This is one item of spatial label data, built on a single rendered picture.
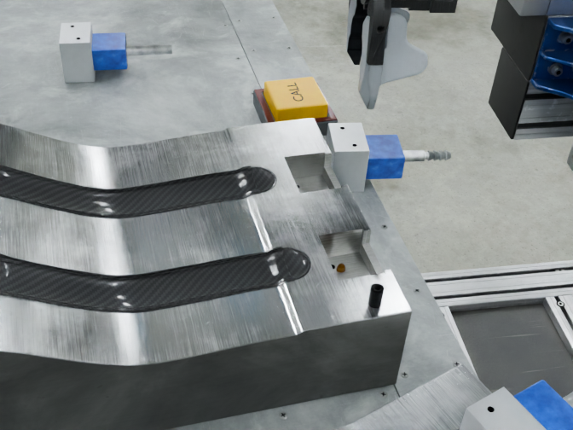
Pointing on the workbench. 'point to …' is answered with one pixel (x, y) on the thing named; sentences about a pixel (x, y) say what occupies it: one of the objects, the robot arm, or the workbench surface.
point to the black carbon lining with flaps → (178, 193)
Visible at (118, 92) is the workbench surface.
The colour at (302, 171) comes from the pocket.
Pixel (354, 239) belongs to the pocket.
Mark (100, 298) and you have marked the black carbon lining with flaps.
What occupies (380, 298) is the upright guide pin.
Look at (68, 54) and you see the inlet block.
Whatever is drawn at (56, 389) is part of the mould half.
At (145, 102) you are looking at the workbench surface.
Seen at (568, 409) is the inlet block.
